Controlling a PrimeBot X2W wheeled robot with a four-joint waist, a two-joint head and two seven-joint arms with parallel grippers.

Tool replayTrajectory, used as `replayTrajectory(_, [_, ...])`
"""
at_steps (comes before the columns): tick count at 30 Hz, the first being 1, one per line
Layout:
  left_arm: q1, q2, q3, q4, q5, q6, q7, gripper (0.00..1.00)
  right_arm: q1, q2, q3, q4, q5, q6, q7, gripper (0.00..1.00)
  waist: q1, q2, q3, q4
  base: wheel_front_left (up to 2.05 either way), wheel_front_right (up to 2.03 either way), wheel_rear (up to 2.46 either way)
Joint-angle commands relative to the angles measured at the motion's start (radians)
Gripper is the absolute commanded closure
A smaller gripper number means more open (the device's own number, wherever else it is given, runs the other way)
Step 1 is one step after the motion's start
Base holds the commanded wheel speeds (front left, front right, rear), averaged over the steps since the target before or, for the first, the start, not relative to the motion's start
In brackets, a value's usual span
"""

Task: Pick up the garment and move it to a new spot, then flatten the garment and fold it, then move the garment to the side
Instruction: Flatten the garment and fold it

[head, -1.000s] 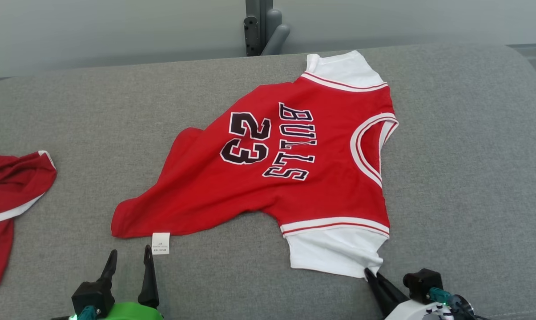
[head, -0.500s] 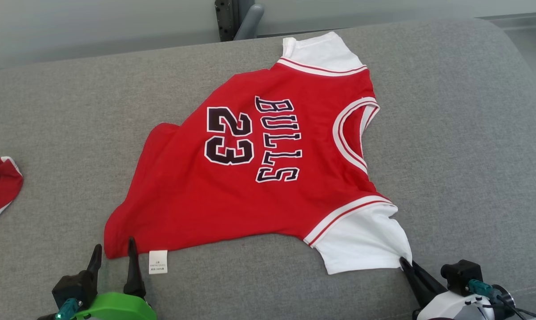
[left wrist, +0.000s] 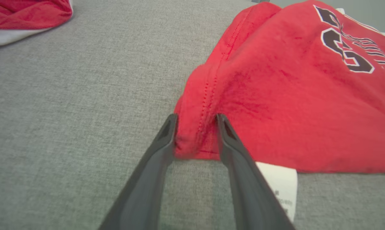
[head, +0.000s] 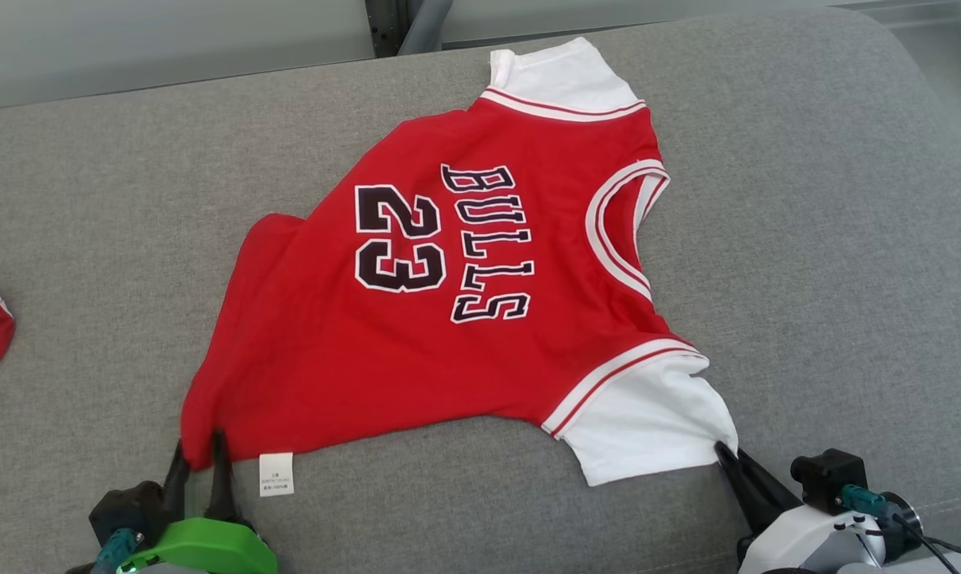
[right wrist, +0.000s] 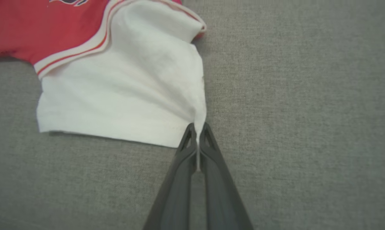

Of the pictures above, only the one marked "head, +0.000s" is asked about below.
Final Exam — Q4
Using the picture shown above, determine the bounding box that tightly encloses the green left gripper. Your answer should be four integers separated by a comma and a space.
116, 430, 279, 574

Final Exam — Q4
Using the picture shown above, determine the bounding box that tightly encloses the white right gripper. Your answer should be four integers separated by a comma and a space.
715, 442, 888, 574

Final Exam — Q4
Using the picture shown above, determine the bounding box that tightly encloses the red Bulls 23 jersey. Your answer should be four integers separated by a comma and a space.
179, 36, 740, 499

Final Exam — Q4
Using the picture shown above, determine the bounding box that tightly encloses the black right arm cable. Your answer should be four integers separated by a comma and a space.
887, 510, 961, 574

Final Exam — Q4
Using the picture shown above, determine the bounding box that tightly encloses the dark metal post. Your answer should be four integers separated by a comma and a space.
364, 0, 411, 58

